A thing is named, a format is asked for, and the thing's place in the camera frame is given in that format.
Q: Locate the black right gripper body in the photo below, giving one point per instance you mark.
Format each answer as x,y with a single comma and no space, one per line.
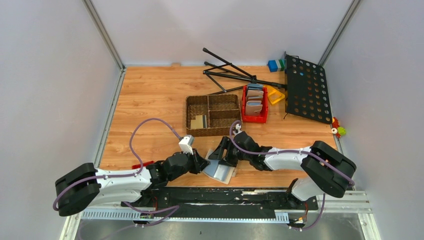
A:
232,155

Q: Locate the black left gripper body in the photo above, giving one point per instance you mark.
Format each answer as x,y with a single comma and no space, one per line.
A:
193,165

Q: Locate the white card holder wallet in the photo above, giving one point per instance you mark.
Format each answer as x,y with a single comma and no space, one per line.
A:
217,171

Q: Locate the gold credit cards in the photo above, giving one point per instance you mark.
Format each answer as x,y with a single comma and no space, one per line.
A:
199,122

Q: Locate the brown wicker divided basket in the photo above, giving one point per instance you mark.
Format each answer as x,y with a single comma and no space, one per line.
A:
221,111

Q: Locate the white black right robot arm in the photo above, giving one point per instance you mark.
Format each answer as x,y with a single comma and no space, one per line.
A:
328,171

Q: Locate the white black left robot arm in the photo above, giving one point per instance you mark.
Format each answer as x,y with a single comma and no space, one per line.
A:
87,185

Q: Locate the card holders in red bin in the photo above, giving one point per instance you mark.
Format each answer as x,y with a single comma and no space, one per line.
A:
254,95

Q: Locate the red plastic bin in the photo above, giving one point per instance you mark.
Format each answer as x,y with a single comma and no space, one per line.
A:
262,118

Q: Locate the red white toy block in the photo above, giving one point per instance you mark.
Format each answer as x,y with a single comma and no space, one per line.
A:
139,165

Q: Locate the yellow transparent tray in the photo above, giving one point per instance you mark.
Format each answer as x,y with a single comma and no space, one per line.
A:
274,96

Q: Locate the black folding music stand legs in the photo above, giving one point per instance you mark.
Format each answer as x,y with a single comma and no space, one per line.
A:
230,71

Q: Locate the black perforated music stand desk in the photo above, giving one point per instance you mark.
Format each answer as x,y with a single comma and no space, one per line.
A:
307,92

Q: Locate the blue green toy block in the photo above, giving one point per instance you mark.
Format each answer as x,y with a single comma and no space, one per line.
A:
278,65

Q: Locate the red green small toy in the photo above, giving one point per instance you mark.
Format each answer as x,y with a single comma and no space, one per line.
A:
337,129

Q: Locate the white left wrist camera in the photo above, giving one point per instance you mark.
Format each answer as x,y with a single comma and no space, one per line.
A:
186,143

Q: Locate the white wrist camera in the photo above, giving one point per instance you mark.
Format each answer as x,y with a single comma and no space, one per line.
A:
237,129
186,143

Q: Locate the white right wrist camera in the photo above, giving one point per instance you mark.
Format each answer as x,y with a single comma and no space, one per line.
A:
237,129

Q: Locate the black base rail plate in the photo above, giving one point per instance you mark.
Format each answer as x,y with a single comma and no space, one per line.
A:
222,203

